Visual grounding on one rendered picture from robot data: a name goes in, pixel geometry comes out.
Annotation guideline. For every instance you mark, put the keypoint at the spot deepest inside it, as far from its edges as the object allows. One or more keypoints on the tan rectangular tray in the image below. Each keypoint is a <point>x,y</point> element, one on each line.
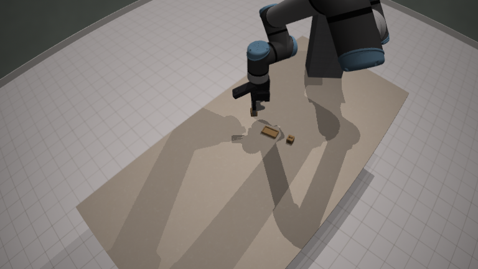
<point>270,132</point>

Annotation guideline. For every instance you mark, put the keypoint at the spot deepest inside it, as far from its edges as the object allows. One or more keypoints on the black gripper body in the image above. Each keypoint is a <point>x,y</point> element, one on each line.
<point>262,91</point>

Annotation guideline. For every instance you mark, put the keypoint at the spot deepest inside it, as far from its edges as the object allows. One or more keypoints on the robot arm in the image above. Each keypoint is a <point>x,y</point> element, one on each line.
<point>354,26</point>

